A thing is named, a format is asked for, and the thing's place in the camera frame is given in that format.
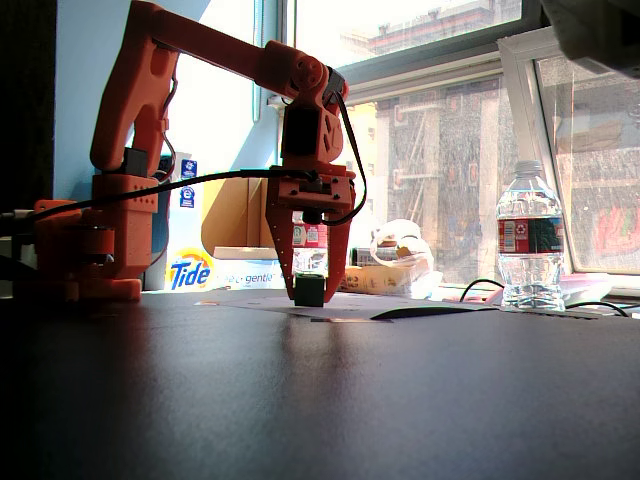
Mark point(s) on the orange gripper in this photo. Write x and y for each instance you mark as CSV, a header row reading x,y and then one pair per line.
x,y
292,196

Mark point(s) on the green cube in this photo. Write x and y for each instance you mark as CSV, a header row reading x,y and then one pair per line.
x,y
309,290

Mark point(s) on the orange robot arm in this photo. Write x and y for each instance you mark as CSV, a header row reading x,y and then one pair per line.
x,y
135,100

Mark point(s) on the paper grid sheet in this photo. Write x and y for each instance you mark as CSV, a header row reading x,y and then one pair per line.
x,y
250,302

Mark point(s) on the small clear water bottle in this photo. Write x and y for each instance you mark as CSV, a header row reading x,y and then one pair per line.
x,y
310,240

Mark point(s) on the dark small box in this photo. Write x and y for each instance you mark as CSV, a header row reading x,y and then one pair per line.
x,y
362,256

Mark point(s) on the yellow printed box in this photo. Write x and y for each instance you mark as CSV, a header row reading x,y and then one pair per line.
x,y
370,280

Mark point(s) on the brown cardboard box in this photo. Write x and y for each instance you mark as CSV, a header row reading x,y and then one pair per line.
x,y
230,215

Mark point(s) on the white plastic bag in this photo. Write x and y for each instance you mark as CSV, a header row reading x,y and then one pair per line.
x,y
405,250

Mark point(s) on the Tide detergent box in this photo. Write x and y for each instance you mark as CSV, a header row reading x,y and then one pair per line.
x,y
190,275

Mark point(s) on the large clear water bottle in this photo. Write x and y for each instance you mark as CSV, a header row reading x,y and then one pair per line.
x,y
530,235

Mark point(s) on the blurry grey object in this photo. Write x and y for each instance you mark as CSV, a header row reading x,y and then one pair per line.
x,y
595,30

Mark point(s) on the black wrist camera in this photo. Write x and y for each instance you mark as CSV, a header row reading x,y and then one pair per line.
x,y
312,216

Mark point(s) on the grey window frame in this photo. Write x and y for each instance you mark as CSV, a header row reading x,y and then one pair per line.
x,y
400,65

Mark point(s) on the white leaning frame panel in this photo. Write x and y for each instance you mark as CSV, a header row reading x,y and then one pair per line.
x,y
520,75

